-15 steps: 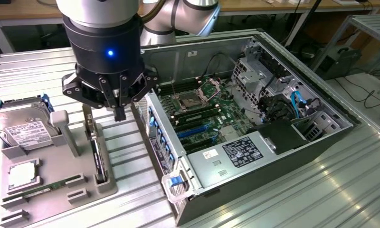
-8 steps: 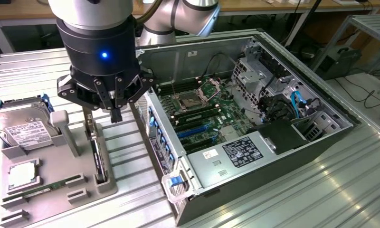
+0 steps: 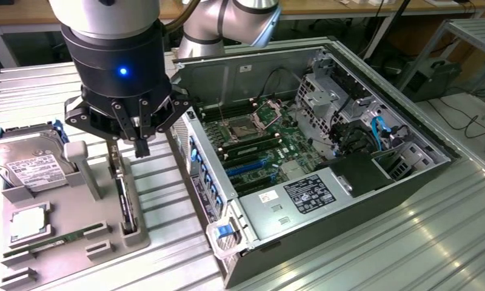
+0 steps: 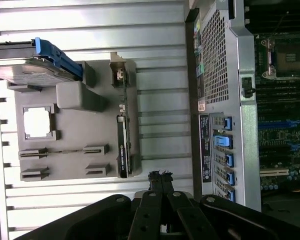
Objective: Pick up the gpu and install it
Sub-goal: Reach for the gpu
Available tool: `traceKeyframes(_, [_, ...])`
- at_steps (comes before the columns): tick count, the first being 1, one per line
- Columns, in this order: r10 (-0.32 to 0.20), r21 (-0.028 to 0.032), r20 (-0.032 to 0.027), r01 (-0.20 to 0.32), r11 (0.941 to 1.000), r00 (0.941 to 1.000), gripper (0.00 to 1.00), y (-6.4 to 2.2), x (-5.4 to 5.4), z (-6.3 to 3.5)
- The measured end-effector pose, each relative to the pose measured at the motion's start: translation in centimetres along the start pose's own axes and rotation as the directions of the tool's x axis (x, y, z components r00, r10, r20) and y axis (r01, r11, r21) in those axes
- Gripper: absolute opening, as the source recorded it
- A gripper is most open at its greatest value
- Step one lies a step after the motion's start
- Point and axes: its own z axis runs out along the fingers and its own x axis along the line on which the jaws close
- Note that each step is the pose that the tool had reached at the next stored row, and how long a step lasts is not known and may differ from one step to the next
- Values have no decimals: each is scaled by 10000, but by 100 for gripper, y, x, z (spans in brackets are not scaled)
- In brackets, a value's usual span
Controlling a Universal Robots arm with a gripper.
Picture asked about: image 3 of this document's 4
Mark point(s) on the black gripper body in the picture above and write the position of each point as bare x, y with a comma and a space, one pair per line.
117, 63

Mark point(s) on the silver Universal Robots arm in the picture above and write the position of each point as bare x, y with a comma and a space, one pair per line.
227, 21

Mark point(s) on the thin metal locking lever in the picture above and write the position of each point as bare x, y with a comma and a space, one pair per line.
223, 113

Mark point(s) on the black RAM slot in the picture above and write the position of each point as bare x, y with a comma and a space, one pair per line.
227, 110

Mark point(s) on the CPU socket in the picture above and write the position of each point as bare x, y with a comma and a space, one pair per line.
243, 128

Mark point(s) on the green RAM stick in slot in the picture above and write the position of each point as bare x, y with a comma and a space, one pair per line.
252, 150

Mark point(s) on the silver hard disk with label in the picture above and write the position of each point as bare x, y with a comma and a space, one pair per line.
28, 163

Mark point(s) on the metal socket cover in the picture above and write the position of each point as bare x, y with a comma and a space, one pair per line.
269, 110

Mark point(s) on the black graphics card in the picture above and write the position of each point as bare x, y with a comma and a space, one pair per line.
123, 194

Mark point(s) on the blue expansion slot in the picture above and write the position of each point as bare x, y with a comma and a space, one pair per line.
247, 169

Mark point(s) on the black expansion slot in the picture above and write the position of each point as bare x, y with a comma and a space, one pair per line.
252, 183

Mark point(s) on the green motherboard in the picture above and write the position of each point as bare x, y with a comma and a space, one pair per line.
291, 142

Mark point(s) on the silver perforated disk bay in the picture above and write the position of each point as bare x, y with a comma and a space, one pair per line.
327, 100

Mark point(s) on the silver CPU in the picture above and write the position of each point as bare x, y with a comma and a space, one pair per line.
29, 223

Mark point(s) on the blue case latch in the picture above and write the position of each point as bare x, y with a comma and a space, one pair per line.
224, 232

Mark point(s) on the grey parts rack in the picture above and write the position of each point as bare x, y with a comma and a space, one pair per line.
76, 242

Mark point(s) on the silver power supply with label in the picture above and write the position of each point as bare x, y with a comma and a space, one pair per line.
291, 206

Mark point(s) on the open black PC case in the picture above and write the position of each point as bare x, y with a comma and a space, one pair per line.
348, 218

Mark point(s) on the wooden desk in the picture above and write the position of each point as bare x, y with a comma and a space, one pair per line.
348, 7

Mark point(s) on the black box device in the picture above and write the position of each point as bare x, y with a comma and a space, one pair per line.
432, 78

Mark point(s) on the grey metal slat table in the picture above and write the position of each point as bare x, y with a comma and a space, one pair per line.
477, 33

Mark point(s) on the black plastic air duct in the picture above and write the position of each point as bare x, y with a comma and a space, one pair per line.
360, 172

